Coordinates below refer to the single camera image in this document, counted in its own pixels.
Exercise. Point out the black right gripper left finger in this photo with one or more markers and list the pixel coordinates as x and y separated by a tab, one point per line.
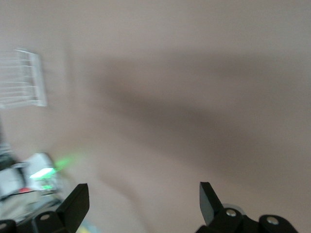
70	208

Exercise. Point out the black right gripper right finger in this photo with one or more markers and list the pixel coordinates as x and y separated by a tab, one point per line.
209	204

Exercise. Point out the brown table cover sheet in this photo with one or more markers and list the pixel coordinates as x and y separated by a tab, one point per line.
170	72

